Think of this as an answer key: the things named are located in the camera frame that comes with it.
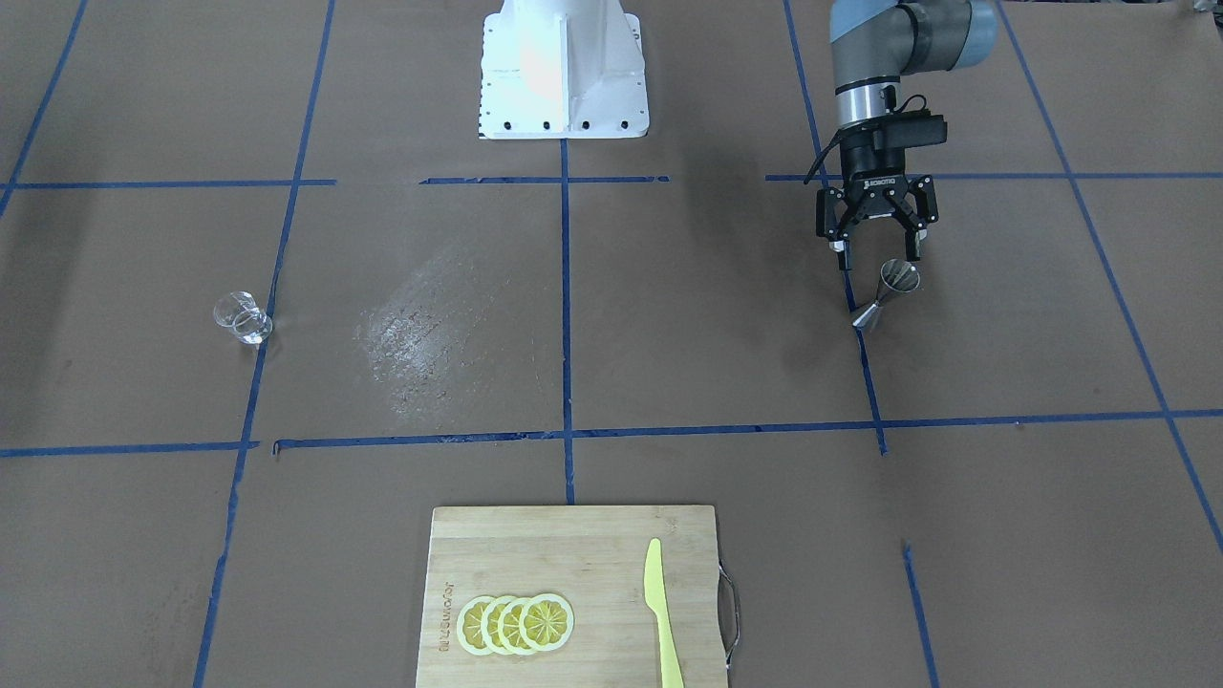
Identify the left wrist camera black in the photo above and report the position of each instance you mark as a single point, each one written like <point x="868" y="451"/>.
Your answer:
<point x="903" y="131"/>

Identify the bamboo cutting board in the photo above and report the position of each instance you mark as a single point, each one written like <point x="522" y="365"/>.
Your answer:
<point x="593" y="556"/>

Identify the lemon slice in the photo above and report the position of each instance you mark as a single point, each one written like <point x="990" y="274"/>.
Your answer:
<point x="491" y="624"/>
<point x="472" y="633"/>
<point x="546" y="622"/>
<point x="511" y="626"/>

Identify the steel jigger measuring cup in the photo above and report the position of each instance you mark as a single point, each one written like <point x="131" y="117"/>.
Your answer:
<point x="896" y="278"/>

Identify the clear glass cup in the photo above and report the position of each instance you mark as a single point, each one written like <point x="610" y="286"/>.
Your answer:
<point x="239" y="314"/>

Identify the yellow plastic knife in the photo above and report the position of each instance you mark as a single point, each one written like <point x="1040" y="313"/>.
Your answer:
<point x="656" y="600"/>

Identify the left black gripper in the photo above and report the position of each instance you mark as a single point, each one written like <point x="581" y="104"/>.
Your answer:
<point x="871" y="156"/>

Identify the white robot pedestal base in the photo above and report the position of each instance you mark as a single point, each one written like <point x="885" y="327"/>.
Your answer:
<point x="563" y="70"/>

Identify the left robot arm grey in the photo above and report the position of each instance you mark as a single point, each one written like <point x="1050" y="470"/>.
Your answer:
<point x="873" y="45"/>

